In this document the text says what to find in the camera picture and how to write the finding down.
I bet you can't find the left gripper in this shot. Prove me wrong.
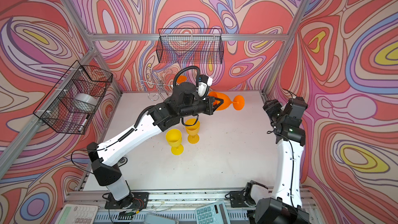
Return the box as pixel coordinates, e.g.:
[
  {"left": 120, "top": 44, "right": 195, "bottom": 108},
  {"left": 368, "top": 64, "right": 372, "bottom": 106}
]
[{"left": 177, "top": 96, "right": 225, "bottom": 120}]

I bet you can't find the orange wine glass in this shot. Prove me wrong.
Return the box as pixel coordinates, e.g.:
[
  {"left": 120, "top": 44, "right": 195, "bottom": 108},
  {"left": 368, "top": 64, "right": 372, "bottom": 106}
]
[
  {"left": 176, "top": 75, "right": 187, "bottom": 85},
  {"left": 208, "top": 91, "right": 245, "bottom": 111}
]

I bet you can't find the dark yellow wine glass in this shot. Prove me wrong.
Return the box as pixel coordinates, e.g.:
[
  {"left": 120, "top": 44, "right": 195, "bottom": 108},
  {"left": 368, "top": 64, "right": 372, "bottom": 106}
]
[{"left": 185, "top": 118, "right": 201, "bottom": 144}]

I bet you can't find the light yellow wine glass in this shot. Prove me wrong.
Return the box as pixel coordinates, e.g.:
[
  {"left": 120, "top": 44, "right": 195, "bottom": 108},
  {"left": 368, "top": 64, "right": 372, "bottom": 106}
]
[{"left": 166, "top": 129, "right": 183, "bottom": 156}]

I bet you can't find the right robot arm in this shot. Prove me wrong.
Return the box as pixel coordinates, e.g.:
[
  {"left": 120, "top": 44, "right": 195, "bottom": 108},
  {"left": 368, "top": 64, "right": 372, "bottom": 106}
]
[{"left": 254, "top": 96, "right": 310, "bottom": 224}]

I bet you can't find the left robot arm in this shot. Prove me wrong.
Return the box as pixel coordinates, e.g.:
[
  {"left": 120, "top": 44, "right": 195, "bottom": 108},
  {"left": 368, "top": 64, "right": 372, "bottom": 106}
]
[{"left": 87, "top": 65, "right": 223, "bottom": 208}]

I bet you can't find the chrome wine glass rack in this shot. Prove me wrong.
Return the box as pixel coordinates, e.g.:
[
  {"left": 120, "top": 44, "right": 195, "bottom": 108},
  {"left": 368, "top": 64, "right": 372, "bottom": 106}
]
[{"left": 136, "top": 67, "right": 174, "bottom": 102}]

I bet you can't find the teal calculator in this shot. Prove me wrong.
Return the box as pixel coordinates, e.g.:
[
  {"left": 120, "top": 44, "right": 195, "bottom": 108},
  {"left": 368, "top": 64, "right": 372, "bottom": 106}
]
[{"left": 195, "top": 201, "right": 231, "bottom": 224}]

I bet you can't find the grey black stapler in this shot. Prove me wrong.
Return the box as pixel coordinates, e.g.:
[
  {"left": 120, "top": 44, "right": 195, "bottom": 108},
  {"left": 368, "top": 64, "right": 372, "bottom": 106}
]
[{"left": 118, "top": 157, "right": 128, "bottom": 167}]

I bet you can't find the grey box at front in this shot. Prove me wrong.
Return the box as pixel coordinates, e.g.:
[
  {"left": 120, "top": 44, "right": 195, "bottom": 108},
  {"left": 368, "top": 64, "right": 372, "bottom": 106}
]
[{"left": 143, "top": 213, "right": 179, "bottom": 224}]

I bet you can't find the black marker pen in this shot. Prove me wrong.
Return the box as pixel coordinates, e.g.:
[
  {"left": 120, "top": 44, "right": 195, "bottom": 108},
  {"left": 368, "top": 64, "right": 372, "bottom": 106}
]
[{"left": 78, "top": 115, "right": 89, "bottom": 134}]

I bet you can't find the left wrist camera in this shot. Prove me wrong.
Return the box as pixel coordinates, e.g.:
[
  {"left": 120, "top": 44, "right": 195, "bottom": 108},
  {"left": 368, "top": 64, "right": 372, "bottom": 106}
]
[{"left": 198, "top": 74, "right": 213, "bottom": 99}]

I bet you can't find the back black wire basket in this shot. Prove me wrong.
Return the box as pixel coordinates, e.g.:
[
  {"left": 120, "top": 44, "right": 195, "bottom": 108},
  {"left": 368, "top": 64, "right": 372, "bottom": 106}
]
[{"left": 156, "top": 28, "right": 224, "bottom": 65}]

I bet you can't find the black wire basket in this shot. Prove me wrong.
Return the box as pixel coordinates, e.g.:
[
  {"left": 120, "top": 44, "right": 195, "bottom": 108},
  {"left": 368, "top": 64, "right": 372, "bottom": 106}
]
[
  {"left": 156, "top": 28, "right": 224, "bottom": 65},
  {"left": 33, "top": 61, "right": 113, "bottom": 135}
]

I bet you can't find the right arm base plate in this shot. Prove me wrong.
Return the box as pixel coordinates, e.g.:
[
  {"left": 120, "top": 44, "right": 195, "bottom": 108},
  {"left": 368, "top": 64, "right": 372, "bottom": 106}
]
[{"left": 228, "top": 190, "right": 257, "bottom": 208}]

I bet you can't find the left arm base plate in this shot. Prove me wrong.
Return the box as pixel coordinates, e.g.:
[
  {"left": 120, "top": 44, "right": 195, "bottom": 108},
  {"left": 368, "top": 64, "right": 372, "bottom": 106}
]
[{"left": 102, "top": 192, "right": 149, "bottom": 210}]

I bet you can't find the left black wire basket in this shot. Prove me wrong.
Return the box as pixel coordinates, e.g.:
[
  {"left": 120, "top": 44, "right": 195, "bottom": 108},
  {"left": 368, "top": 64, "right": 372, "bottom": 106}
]
[{"left": 33, "top": 61, "right": 113, "bottom": 135}]

